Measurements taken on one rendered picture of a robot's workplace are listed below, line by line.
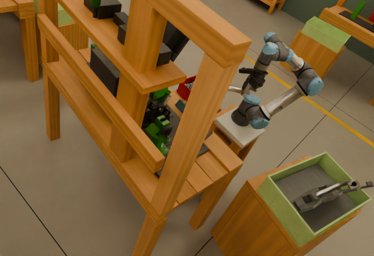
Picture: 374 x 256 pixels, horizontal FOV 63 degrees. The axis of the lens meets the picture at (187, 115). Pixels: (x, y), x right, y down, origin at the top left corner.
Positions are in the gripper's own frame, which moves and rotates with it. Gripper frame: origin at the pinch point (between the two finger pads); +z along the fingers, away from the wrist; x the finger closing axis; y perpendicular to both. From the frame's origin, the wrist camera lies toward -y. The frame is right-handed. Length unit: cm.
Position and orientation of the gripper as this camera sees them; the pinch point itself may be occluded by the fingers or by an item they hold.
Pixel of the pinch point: (244, 91)
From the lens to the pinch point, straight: 194.0
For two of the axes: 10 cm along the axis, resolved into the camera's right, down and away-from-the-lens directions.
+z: -2.6, 7.0, 6.7
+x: 7.4, -3.0, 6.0
